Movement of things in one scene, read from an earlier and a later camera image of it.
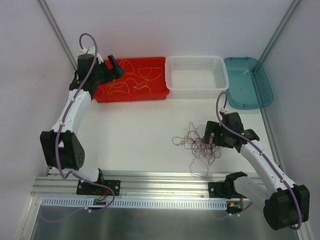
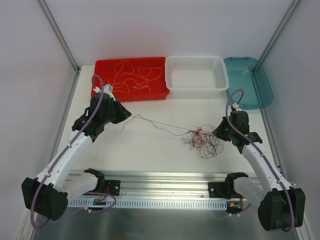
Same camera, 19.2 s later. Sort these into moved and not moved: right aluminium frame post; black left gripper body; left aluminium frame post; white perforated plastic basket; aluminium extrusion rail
Moved: black left gripper body
Not moved: left aluminium frame post; white perforated plastic basket; aluminium extrusion rail; right aluminium frame post
